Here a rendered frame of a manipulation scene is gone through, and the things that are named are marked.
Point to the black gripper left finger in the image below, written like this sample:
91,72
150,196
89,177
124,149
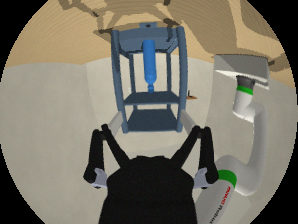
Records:
94,173

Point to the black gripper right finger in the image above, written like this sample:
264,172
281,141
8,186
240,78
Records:
207,172

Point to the blue bottle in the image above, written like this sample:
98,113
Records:
149,60

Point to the blue shelving unit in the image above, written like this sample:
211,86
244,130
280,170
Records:
166,41

